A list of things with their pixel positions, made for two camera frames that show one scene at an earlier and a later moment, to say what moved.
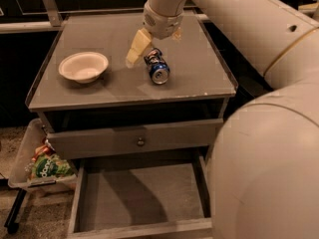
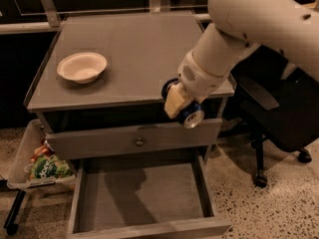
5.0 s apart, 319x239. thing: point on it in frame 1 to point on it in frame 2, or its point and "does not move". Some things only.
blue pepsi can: (159, 68) to (190, 114)
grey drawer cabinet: (169, 106) does not move
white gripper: (163, 25) to (199, 78)
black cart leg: (13, 221) does not move
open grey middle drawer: (143, 198) does not move
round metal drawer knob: (141, 142) does not move
